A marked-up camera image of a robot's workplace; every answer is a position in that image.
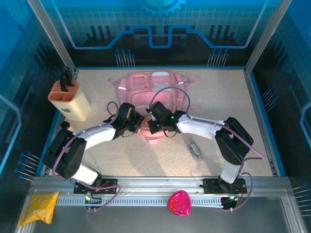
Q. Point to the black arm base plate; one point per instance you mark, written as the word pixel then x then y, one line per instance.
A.
pixel 211 185
pixel 109 185

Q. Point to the small silver object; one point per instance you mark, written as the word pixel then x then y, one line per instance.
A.
pixel 195 150

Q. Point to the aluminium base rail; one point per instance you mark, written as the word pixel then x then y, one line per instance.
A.
pixel 158 185

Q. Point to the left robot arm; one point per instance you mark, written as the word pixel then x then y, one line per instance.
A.
pixel 97 136

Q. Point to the aluminium frame post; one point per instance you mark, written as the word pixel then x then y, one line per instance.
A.
pixel 50 31
pixel 265 31

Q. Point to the magenta triangular dish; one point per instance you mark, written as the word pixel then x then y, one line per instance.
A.
pixel 179 203

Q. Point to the small black-capped spice bottle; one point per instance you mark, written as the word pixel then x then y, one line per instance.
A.
pixel 65 125

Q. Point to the beige knife block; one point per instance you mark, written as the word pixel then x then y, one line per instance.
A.
pixel 75 106

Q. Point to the pink backpack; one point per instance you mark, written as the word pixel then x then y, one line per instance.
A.
pixel 138 85

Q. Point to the yellow plastic bag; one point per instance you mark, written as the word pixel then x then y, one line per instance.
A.
pixel 39 208

